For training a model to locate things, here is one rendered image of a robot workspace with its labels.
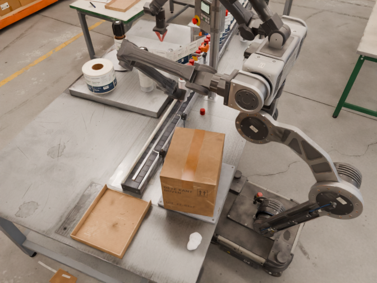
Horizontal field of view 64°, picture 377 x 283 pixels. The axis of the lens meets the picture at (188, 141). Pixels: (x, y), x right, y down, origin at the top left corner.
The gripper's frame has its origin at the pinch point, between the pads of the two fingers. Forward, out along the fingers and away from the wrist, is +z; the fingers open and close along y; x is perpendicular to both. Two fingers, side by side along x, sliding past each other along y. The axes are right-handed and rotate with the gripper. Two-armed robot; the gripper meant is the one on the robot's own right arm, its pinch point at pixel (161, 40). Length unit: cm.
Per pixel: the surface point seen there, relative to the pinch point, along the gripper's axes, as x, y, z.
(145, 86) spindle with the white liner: -6.9, 14.4, 27.5
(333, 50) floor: 129, -246, 114
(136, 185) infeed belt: 22, 83, 31
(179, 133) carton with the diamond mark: 38, 64, 7
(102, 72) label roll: -32.6, 22.0, 18.1
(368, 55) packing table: 138, -106, 38
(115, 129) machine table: -11, 49, 37
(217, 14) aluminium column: 34.4, 1.1, -23.0
